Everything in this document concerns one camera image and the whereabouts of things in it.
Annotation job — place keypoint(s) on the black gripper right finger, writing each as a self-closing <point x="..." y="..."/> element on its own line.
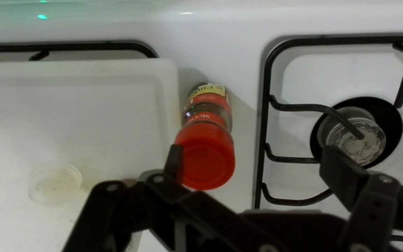
<point x="374" y="201"/>

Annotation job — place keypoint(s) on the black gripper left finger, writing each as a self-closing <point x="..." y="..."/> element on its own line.
<point x="181" y="220"/>

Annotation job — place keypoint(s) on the orange capped spice bottle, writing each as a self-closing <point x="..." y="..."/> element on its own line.
<point x="209" y="156"/>

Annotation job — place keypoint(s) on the small clear plastic lid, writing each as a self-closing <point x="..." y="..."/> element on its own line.
<point x="54" y="184"/>

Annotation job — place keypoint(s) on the stove burner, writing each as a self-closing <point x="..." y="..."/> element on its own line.
<point x="366" y="129"/>

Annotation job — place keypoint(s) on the white cutting board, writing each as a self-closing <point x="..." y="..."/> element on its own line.
<point x="113" y="119"/>

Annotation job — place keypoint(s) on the white gas stove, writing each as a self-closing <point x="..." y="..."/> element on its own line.
<point x="226" y="41"/>

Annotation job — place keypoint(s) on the black stove grate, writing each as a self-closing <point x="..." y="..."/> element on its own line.
<point x="268" y="100"/>

